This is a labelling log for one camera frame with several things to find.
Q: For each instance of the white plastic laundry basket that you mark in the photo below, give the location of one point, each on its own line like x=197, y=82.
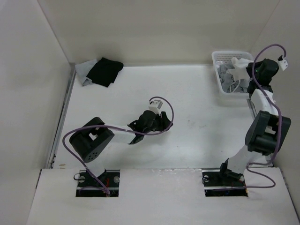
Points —
x=222, y=57

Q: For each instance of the grey tank tops pile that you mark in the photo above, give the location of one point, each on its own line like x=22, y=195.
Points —
x=225, y=78

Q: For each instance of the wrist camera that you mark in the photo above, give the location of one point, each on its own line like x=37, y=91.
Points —
x=155, y=106
x=282, y=62

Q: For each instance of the folded black tank top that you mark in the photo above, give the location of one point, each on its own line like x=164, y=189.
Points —
x=105, y=71

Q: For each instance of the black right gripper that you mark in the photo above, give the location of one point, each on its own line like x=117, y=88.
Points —
x=258, y=63

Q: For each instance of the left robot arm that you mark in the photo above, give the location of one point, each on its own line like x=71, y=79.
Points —
x=91, y=139

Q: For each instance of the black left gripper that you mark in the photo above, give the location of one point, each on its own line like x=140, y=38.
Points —
x=164, y=123

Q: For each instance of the folded grey tank top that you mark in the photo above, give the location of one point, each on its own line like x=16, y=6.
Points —
x=82, y=71

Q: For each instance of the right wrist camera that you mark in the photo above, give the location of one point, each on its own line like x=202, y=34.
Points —
x=282, y=62

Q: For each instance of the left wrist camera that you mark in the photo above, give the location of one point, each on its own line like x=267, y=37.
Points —
x=155, y=106

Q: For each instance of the white tank top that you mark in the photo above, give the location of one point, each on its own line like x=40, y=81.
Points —
x=239, y=73

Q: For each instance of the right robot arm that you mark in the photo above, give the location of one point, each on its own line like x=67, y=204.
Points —
x=268, y=129

